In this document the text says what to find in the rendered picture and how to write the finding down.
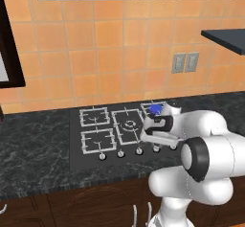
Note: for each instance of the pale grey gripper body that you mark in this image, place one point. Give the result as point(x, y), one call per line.
point(159, 138)

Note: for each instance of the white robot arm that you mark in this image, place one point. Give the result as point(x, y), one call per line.
point(212, 160)

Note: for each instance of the silver hob knob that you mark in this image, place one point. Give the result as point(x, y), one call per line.
point(139, 151)
point(102, 156)
point(120, 154)
point(156, 148)
point(173, 147)

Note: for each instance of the black gas hob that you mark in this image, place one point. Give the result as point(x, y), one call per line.
point(95, 163)

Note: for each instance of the dark framed window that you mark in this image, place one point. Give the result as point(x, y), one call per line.
point(9, 58)

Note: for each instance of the grey wall outlet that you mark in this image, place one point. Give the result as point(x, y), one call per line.
point(178, 63)
point(192, 62)

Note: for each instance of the dark grey wall shelf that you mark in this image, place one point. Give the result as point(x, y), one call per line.
point(228, 39)

